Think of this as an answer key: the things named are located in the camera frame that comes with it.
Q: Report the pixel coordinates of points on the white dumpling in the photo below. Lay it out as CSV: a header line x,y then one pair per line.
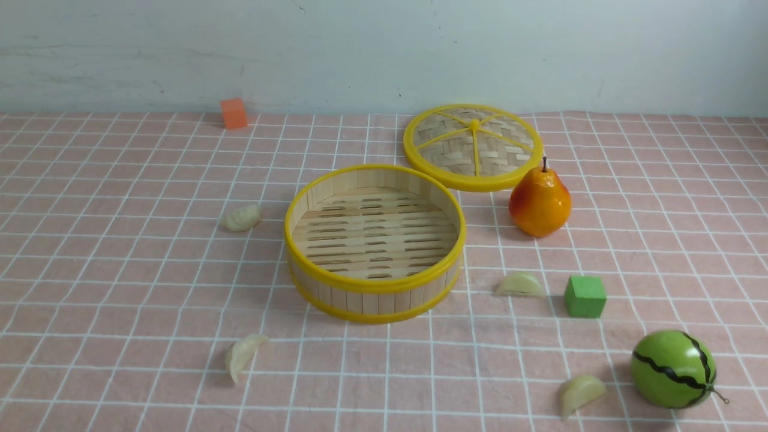
x,y
242,219
240,354

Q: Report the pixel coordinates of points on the pale green dumpling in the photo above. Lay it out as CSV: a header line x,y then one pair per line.
x,y
578,392
520,284

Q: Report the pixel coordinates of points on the yellow rimmed bamboo steamer tray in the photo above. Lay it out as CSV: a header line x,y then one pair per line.
x,y
375,243

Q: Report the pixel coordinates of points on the yellow rimmed woven steamer lid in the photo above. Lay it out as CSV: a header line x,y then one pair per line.
x,y
472,148

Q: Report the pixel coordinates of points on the orange toy pear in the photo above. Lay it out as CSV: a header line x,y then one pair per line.
x,y
540,204

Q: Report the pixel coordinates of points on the orange foam cube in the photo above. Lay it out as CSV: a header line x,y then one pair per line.
x,y
234,113

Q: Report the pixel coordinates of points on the green foam cube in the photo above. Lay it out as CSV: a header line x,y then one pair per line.
x,y
585,296

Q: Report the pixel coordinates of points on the green toy watermelon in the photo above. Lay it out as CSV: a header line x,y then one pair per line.
x,y
674,370

